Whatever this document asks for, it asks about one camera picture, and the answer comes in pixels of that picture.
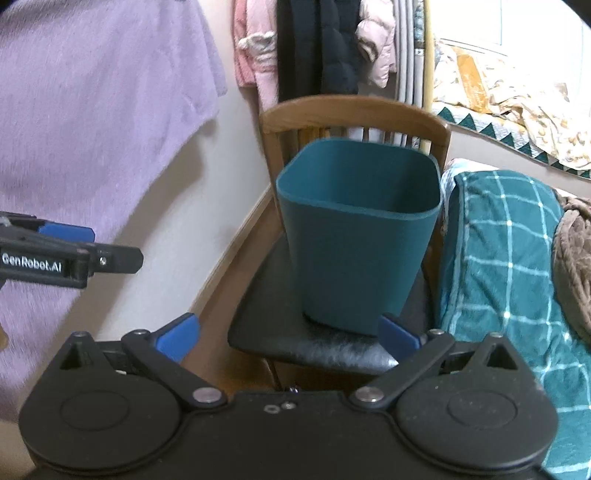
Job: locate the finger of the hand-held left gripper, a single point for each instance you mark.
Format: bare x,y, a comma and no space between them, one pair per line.
120,261
64,233

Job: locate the grey striped folded mat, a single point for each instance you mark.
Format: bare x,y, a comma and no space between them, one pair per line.
408,69

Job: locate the black jacket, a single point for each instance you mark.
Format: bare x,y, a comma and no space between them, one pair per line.
318,46

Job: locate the purple fleece towel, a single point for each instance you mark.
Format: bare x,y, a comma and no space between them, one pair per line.
92,115

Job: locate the teal checked bedding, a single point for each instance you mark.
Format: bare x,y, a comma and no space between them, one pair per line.
498,258

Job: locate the light pink puffer jacket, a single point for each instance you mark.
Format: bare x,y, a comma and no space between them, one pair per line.
376,41

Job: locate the triangle-pattern quilt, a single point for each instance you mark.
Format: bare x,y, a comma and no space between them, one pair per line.
485,122

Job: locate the wooden chair with black seat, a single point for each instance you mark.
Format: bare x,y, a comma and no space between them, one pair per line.
272,323

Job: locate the pink garment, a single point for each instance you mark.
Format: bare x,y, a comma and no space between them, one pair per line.
251,46

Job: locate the teal plastic trash bin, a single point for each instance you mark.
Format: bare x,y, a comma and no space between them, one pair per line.
360,240

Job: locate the floral blanket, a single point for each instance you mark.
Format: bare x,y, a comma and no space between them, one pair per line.
531,106

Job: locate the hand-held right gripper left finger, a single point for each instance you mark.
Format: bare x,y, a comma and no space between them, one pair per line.
178,334

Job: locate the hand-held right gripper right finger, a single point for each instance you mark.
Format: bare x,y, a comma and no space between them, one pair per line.
397,334

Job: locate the yellow pole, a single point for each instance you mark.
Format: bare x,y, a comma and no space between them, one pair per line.
429,69

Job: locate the brown knit blanket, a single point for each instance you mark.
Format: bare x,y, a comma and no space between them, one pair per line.
575,258

